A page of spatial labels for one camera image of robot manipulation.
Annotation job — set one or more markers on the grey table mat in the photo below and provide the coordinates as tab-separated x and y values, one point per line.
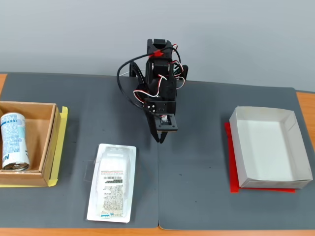
81	110
214	123

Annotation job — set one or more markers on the white cardboard box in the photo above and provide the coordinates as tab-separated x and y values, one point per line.
265	147

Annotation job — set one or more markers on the black table clamp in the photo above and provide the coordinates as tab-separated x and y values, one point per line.
185	71
134	67

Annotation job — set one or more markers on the yellow paper sheet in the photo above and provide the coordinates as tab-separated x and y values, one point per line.
60	147

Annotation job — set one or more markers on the red paper sheet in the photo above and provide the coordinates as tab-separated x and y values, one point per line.
232	172

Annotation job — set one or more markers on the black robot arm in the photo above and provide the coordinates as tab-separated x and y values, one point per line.
160	68

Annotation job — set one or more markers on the white blister package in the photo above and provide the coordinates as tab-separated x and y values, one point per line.
112	182

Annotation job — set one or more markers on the black square gripper camera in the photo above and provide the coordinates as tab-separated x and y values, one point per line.
167	124

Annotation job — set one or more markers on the white blue drink can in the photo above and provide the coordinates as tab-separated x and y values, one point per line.
13	140

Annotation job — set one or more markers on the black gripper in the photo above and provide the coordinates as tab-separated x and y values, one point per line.
164	107

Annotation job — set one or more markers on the red tape tag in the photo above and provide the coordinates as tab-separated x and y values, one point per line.
157	53

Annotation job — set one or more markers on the brown cardboard box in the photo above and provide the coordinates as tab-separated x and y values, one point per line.
41	137

